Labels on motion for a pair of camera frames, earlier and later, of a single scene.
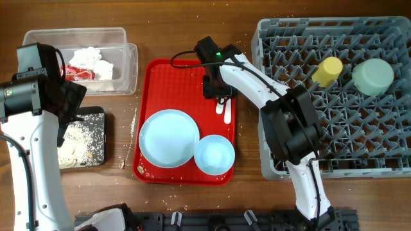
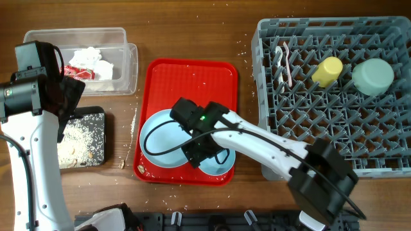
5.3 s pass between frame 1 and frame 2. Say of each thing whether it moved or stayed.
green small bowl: stayed
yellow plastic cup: stayed
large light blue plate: stayed
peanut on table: stayed
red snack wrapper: stayed
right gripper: moved
